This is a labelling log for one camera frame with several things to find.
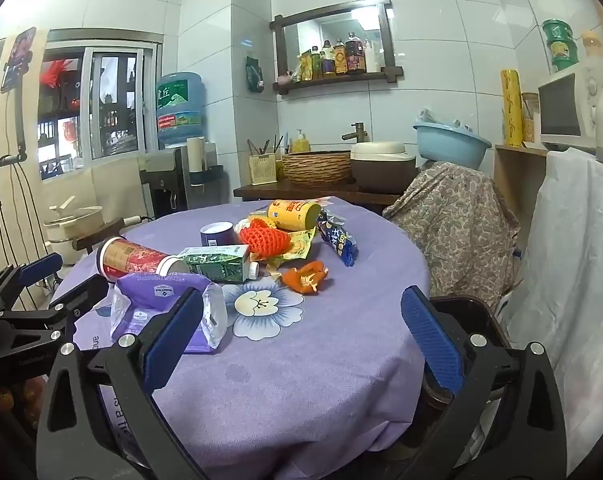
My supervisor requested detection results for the yellow can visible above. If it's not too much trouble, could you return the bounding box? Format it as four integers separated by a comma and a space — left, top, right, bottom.
267, 199, 323, 231

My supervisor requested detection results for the light blue basin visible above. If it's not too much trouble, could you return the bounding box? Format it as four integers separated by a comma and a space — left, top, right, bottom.
412, 121, 492, 170

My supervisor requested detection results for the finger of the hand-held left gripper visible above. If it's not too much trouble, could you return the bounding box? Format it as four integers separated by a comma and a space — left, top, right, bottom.
0, 274, 110, 341
0, 252, 63, 311

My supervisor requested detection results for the paisley cover cloth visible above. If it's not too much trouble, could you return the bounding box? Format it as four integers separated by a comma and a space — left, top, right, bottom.
383, 161, 521, 311

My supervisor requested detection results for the green drink carton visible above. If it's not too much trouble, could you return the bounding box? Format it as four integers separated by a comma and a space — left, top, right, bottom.
177, 244, 260, 286

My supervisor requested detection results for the light wooden cabinet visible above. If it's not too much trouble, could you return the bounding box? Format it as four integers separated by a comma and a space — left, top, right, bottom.
494, 144, 549, 241

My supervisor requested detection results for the purple floral tablecloth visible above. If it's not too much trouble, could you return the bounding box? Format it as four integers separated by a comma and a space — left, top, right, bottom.
51, 196, 432, 480

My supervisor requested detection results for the green plastic tub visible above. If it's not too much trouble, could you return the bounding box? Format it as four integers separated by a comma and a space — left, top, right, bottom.
542, 19, 575, 43
549, 39, 579, 72

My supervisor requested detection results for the dark brown trash bin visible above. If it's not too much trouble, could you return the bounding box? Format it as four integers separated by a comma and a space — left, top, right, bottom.
416, 296, 512, 411

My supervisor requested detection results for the blue water jug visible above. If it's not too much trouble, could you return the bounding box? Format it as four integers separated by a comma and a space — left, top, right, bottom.
155, 71, 205, 149

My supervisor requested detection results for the water dispenser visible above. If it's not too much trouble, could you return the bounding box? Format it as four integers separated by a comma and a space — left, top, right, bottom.
140, 137, 227, 213

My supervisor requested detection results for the yellow roll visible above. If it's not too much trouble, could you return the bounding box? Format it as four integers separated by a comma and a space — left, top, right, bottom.
500, 70, 525, 148

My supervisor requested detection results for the yellow wrapper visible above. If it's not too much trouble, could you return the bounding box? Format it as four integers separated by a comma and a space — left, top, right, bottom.
251, 225, 317, 278

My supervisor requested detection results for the beige utensil holder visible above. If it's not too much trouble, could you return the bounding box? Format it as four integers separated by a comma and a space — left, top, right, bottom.
248, 135, 284, 186

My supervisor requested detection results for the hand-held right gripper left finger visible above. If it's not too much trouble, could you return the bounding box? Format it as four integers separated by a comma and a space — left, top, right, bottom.
35, 286, 217, 480

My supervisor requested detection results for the purple plastic bag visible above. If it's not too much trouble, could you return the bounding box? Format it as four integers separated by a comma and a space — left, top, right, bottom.
110, 272, 228, 356

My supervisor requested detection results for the blue foil snack wrapper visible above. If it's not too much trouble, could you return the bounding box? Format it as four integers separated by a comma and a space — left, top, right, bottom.
316, 210, 358, 268

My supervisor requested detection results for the orange peel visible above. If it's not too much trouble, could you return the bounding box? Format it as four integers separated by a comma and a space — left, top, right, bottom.
281, 260, 329, 295

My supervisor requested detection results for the smartphone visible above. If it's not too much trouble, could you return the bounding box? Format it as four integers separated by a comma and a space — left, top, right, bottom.
0, 26, 37, 93

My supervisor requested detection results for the brown container white lid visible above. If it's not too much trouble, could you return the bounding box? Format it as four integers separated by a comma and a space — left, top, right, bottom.
350, 141, 417, 195

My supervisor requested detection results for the glass jar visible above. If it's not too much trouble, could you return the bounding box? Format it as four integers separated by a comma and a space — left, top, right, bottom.
522, 92, 539, 145

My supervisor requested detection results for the row of bottles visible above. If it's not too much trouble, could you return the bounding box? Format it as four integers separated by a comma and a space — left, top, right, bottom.
291, 32, 382, 83

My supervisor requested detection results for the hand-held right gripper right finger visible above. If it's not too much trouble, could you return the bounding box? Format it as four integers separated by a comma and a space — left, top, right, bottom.
401, 286, 567, 480

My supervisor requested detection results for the window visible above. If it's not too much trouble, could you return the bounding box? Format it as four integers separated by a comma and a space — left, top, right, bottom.
37, 42, 162, 181

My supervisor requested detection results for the wicker basket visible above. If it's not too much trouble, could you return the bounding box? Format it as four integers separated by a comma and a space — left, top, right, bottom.
281, 151, 353, 186

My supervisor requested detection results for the purple cup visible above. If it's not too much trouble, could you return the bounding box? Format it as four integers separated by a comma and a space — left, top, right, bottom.
200, 221, 237, 248

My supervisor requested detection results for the white cover cloth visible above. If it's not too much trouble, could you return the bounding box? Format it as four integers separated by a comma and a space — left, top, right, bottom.
499, 147, 603, 476

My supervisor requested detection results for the white microwave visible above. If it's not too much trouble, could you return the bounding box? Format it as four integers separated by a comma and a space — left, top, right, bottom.
537, 62, 603, 153

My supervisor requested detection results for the white electric cooking pot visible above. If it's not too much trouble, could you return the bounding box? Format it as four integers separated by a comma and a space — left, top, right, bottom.
44, 196, 142, 266

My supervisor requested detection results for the orange mesh net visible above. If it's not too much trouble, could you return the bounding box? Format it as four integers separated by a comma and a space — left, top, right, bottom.
238, 217, 293, 264

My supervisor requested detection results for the dark hanging pouch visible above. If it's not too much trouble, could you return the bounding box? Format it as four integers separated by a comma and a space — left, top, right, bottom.
245, 56, 265, 93

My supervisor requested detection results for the red paper cup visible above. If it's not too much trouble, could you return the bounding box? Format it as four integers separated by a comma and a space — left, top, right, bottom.
95, 236, 191, 283

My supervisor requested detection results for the dark wooden counter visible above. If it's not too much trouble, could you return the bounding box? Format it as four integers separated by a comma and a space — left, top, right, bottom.
232, 182, 407, 218

